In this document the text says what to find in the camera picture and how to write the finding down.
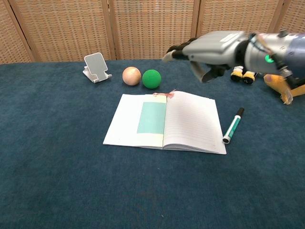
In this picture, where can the green ball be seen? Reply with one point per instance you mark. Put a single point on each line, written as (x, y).
(151, 79)

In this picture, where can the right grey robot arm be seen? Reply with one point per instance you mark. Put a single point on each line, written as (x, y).
(295, 52)

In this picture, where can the dark teal table cloth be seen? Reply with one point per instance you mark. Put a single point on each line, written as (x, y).
(59, 167)

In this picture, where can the black white plush toy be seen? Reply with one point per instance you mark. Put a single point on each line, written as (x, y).
(247, 76)

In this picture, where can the yellow plush toy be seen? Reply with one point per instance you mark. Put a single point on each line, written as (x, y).
(276, 83)

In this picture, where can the green white marker pen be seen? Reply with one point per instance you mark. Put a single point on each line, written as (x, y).
(233, 126)

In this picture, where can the light blue white tasselled bookmark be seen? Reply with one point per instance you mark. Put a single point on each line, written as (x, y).
(151, 117)

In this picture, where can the woven rattan folding screen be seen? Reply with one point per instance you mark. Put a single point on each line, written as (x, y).
(95, 28)

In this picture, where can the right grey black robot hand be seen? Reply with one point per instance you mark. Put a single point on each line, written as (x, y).
(214, 47)

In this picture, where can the peach coloured ball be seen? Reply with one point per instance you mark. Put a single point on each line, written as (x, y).
(131, 75)

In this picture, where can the lined white notebook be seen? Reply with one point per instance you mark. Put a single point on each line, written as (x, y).
(190, 124)

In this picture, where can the white folding phone stand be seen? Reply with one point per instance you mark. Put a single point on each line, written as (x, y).
(95, 64)

